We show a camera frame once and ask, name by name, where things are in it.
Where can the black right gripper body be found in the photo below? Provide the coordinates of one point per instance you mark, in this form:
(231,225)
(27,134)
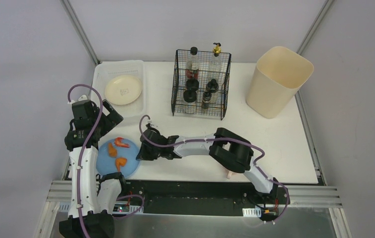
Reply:
(145,148)

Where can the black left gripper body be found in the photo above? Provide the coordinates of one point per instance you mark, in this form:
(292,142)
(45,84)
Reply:
(109,115)

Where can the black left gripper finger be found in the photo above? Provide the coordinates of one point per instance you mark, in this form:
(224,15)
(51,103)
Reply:
(113,116)
(105,127)

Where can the cream round plate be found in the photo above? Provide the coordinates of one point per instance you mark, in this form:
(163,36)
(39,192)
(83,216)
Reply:
(123,89)

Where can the blue round plate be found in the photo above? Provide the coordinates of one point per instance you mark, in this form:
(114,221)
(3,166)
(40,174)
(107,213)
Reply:
(106,165)

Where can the black lid granule shaker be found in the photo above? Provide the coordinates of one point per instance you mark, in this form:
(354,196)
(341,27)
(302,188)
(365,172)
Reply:
(189,96)

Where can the black lid seasoning shaker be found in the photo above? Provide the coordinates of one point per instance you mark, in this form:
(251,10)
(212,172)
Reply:
(192,84)

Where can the small dark pepper jar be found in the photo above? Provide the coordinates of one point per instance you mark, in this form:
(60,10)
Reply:
(206,99)

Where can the pink mug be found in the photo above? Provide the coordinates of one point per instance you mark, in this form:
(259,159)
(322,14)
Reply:
(229,172)

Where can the black lid white shaker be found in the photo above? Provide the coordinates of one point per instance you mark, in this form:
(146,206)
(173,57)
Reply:
(212,86)

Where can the red label vinegar bottle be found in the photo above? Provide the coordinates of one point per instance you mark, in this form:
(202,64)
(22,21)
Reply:
(192,65)

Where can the clear glass oil bottle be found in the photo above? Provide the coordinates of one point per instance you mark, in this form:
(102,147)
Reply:
(215,63)

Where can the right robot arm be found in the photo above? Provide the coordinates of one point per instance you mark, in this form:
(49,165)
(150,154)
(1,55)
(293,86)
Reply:
(230,150)

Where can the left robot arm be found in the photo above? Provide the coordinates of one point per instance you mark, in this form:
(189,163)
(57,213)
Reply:
(90,212)

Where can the orange breaded food piece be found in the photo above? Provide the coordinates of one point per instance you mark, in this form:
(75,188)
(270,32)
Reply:
(112,152)

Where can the small orange carrot piece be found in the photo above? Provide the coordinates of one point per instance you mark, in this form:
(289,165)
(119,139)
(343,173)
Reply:
(120,162)

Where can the cream waste bin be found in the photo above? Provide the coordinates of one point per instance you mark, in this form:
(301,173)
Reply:
(278,75)

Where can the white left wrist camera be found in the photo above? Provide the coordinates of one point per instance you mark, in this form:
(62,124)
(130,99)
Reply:
(81,98)

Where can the black wire basket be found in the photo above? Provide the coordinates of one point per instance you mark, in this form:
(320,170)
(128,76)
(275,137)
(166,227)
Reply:
(218,105)

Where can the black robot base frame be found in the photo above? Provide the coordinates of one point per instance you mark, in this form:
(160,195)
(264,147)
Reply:
(201,198)

